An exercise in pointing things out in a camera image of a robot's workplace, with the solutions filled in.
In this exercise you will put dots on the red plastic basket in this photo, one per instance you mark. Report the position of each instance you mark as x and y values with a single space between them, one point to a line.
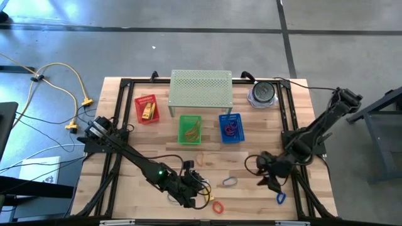
146 99

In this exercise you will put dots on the green plastic basket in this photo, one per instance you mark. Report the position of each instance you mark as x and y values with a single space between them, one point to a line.
181 120

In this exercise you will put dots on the pale green perforated metal shelf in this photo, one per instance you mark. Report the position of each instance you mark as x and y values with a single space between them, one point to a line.
201 89

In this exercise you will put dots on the silver bracket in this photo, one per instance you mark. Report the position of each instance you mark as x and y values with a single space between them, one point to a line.
117 223
292 223

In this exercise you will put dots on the black floor bar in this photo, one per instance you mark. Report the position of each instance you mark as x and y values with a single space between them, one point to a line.
19 69

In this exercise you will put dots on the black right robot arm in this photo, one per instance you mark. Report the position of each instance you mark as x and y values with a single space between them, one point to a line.
326 119

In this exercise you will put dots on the blue plastic basket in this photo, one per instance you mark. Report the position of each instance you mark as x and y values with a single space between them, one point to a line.
222 138

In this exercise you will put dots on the grey-blue metal cart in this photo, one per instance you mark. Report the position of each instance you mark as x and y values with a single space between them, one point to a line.
377 147

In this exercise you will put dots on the blue coil wristband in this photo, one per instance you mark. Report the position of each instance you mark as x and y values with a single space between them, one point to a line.
278 199

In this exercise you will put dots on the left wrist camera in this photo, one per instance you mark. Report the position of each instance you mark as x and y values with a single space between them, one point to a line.
188 165

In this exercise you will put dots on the white paper sheet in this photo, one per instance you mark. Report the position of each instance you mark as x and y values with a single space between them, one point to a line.
37 169

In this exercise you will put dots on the purple coil wristband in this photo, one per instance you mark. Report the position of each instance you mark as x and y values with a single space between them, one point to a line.
230 134
232 124

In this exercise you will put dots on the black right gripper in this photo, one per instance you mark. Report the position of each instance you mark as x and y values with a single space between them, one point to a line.
273 166

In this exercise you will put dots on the black aluminium table frame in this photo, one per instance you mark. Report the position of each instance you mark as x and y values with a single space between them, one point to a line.
141 81

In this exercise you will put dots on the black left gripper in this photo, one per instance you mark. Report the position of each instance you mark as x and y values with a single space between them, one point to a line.
188 191

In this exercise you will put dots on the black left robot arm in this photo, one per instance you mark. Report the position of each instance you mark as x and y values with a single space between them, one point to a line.
132 153

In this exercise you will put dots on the black beam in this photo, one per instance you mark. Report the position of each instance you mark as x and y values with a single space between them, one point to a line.
31 187

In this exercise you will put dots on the red-orange coil wristband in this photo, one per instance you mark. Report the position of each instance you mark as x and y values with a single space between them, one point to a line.
226 129
213 207

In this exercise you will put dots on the grey rubber band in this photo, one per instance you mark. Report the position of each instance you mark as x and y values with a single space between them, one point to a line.
169 198

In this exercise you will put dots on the black panel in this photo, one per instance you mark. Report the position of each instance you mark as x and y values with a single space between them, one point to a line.
7 125

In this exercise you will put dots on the orange rubber band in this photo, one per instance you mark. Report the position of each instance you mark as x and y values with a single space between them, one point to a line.
196 159
188 137
197 125

